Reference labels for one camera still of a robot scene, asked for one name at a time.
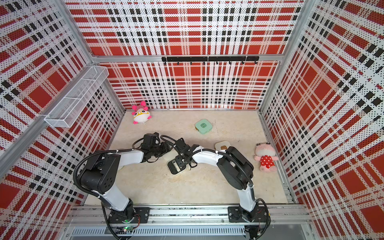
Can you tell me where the cream manicure case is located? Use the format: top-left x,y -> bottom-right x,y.
215,141 -> 231,151
161,149 -> 187,176

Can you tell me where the mint green manicure case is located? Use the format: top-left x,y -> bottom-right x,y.
195,119 -> 213,135

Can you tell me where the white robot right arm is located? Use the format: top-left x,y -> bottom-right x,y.
160,135 -> 271,226

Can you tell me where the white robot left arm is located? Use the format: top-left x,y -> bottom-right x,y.
73,133 -> 171,223

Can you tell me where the pink white owl plush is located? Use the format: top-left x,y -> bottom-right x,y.
132,101 -> 152,125

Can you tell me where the pink frog plush red dress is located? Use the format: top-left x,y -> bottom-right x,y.
254,143 -> 279,172

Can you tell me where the white wire mesh shelf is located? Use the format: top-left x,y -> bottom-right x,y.
45,66 -> 109,128

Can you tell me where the black wall hook rail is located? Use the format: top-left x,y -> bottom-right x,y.
161,56 -> 260,64

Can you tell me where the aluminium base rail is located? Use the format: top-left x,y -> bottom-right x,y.
64,204 -> 313,238

